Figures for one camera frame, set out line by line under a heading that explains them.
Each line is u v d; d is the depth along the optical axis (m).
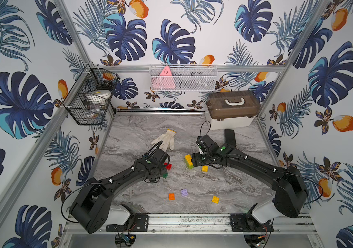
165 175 0.89
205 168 0.90
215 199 0.82
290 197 0.43
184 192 0.83
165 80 0.88
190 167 0.92
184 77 0.92
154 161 0.67
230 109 0.97
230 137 1.05
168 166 0.92
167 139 1.06
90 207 0.42
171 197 0.82
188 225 0.75
